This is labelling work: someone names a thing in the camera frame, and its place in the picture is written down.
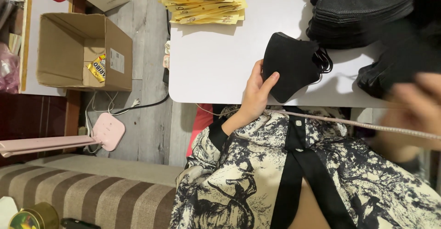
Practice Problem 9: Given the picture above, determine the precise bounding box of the open cardboard box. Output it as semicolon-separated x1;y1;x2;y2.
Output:
37;13;133;92

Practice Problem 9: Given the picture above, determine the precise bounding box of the pile of black masks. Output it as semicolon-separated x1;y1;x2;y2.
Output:
356;33;441;99

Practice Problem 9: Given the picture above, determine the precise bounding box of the person's patterned shirt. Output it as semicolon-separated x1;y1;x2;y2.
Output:
169;105;441;229

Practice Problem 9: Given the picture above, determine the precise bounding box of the black face mask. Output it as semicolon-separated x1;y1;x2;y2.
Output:
262;32;333;104

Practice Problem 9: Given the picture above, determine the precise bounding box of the gold candy bag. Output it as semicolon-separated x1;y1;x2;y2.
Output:
86;54;107;83

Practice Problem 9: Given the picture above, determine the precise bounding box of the stack of black face masks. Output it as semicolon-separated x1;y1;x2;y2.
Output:
306;0;441;49

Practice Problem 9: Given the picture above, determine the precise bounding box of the white paper sheet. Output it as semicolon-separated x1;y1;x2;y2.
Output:
0;197;18;229

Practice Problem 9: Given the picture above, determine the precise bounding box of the gold round tin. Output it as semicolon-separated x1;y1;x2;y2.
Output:
8;202;60;229

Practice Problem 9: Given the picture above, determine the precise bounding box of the red cushion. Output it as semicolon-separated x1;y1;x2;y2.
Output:
186;104;214;158

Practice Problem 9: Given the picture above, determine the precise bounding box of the pink plastic bag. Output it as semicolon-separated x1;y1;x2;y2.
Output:
0;43;20;94

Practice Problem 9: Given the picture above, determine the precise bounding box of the black power cable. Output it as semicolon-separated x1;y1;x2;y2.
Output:
112;9;171;116

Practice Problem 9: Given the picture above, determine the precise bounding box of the white table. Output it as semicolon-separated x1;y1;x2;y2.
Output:
168;0;441;109

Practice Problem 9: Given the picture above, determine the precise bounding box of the striped brown sofa cushion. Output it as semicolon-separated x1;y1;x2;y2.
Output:
0;154;185;229

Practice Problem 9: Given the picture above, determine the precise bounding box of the pink desk lamp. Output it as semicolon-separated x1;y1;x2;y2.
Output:
0;112;126;158

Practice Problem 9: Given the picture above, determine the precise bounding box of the person's right hand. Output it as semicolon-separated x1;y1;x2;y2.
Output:
383;72;441;141

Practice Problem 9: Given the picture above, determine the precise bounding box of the stack of yellow packets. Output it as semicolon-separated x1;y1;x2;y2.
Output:
153;0;247;25

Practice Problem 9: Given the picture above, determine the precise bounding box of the braided beige cable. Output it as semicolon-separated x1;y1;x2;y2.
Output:
196;103;441;141

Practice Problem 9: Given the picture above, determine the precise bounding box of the black phone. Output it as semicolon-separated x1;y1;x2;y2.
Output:
61;218;101;229

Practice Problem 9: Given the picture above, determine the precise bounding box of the person's left hand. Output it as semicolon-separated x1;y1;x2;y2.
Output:
237;59;280;122

